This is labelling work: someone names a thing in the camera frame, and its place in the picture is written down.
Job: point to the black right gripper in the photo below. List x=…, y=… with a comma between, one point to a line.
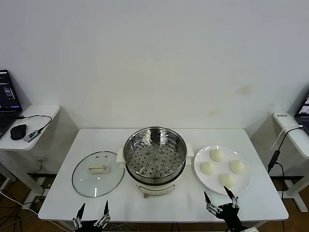
x=230, y=215

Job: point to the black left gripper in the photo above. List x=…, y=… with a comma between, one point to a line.
x=90, y=227

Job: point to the white steamed baozi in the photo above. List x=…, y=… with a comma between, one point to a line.
x=237, y=166
x=207, y=167
x=216, y=155
x=226, y=180

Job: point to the round glass lid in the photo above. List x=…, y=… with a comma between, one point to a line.
x=96, y=180

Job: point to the perforated steel steamer basket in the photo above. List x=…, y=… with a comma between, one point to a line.
x=144, y=159

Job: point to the white round plate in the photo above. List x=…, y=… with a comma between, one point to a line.
x=243, y=183

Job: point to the cream electric cooker pot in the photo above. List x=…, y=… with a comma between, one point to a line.
x=157, y=188

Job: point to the white side desk with label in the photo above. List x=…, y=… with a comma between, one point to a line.
x=299, y=142

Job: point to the grey usb hub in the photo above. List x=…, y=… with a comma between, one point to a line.
x=32, y=135

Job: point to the small printed desk label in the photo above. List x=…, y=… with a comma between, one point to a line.
x=282, y=115

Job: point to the black computer mouse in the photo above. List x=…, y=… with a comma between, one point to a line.
x=18, y=131

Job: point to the black laptop with dark screen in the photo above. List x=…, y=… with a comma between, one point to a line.
x=7, y=96

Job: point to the white wall socket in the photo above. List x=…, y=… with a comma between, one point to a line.
x=41, y=159

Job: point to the black laptop with camera views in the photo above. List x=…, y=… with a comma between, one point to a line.
x=304, y=113

